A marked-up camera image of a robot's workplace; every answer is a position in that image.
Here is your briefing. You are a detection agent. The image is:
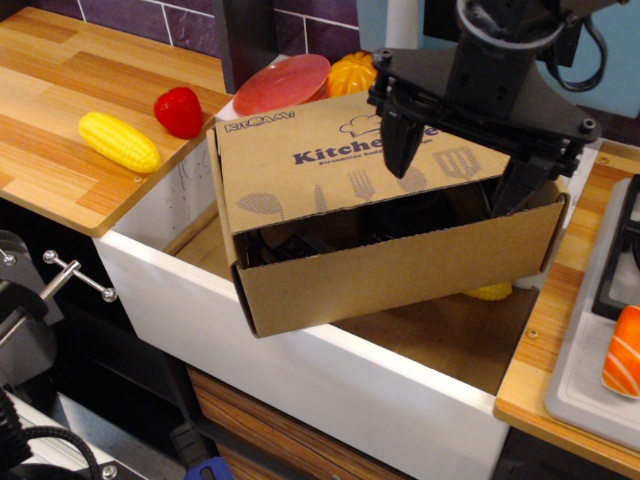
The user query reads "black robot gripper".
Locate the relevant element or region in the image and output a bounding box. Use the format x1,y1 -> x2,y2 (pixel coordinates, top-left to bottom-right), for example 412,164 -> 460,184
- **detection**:
369,34 -> 601,218

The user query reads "brown cardboard kitchen box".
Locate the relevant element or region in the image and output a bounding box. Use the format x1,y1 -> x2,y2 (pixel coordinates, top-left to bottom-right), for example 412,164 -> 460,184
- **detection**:
208,93 -> 569,337

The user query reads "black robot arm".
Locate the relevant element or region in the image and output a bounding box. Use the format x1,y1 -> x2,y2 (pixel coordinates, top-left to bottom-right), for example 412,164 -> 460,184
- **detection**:
368,1 -> 619,217

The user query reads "orange toy pumpkin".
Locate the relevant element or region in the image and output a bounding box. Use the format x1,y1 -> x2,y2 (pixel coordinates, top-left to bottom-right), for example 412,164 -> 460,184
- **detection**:
327,51 -> 377,98

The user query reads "yellow toy corn in sink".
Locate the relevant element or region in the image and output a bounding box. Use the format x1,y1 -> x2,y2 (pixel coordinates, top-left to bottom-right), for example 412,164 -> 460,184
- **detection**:
463,282 -> 513,302

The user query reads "black stove burner grate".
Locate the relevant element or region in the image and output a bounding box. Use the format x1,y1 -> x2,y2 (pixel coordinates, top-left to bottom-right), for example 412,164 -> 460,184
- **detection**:
593,174 -> 639,320

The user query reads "pink plastic plate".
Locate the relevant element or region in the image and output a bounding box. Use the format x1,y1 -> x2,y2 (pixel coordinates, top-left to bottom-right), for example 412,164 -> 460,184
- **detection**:
233,54 -> 330,116

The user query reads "white toy sink basin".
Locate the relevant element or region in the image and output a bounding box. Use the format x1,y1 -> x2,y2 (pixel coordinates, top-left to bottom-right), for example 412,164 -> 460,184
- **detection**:
93,137 -> 601,480

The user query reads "grey toy stove tray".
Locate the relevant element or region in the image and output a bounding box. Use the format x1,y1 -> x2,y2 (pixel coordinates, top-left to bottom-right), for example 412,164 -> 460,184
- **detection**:
545,178 -> 639,451

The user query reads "salmon sushi toy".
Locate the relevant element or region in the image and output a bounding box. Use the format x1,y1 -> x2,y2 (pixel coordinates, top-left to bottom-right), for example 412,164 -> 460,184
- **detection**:
602,305 -> 639,399

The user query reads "red toy strawberry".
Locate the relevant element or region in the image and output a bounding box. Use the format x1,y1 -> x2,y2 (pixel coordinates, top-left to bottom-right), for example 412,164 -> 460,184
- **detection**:
154,87 -> 203,140

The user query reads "yellow toy corn cob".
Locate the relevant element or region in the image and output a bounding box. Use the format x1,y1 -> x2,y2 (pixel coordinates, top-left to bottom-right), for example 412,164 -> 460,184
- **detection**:
78,112 -> 161,173

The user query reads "wooden drawer front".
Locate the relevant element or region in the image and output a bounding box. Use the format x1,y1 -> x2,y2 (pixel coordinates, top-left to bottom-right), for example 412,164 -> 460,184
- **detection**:
187,367 -> 408,479

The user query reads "white faucet post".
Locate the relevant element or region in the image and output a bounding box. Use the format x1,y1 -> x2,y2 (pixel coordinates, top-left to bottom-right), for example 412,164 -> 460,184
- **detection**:
385,0 -> 424,49

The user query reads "black cable in box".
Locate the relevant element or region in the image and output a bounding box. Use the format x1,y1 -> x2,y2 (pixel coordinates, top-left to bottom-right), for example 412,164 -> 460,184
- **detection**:
247,232 -> 321,266

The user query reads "blue plastic handle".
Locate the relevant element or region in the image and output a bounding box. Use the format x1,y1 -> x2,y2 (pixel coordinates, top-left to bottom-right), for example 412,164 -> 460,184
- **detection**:
184,456 -> 235,480

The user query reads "silver metal clamp handle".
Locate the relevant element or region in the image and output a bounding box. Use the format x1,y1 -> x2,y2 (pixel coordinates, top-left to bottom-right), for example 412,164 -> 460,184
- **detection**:
40,250 -> 118,303

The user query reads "black clamp mount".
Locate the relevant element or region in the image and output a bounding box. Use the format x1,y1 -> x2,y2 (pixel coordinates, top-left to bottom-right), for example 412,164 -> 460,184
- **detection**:
1,230 -> 63,405

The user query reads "black braided cable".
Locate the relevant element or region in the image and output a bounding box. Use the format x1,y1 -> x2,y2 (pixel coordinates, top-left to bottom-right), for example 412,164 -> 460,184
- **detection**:
0,387 -> 104,480

